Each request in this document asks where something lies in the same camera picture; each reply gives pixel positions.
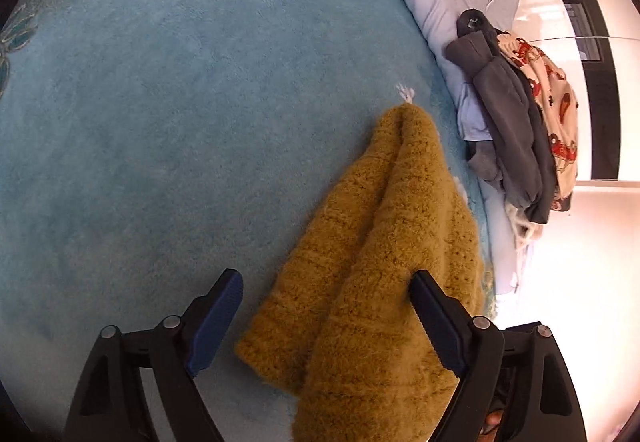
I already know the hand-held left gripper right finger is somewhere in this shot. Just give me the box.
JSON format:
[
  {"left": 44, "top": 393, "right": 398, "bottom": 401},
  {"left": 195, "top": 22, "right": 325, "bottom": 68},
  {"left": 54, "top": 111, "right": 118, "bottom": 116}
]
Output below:
[{"left": 409, "top": 269, "right": 588, "bottom": 442}]

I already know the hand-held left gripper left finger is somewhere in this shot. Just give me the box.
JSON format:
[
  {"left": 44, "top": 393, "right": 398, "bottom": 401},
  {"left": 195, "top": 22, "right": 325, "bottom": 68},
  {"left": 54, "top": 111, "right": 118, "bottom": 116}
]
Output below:
[{"left": 62, "top": 268, "right": 245, "bottom": 442}]

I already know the olive knitted sweater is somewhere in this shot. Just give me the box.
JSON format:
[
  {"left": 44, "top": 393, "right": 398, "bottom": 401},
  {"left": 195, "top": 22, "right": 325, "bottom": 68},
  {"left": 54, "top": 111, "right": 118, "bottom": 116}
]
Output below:
[{"left": 235, "top": 103, "right": 493, "bottom": 442}]

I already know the white and black wardrobe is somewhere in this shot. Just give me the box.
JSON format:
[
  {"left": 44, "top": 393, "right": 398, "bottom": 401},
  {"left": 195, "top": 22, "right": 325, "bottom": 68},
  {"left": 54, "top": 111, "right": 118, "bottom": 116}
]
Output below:
[{"left": 505, "top": 0, "right": 640, "bottom": 442}]

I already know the blue floral bed blanket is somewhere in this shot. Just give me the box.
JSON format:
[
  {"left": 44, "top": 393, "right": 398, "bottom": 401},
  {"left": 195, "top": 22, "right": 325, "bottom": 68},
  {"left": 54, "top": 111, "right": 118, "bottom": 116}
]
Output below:
[{"left": 0, "top": 0, "right": 501, "bottom": 442}]

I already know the dark grey garment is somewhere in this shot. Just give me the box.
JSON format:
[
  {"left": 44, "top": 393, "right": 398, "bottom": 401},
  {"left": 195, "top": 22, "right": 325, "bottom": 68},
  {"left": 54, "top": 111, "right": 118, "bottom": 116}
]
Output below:
[{"left": 445, "top": 8, "right": 560, "bottom": 224}]

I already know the cream garment with red print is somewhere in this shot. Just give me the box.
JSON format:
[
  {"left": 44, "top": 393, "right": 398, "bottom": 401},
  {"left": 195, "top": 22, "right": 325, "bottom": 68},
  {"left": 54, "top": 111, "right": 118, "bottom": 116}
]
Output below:
[{"left": 495, "top": 29, "right": 580, "bottom": 213}]

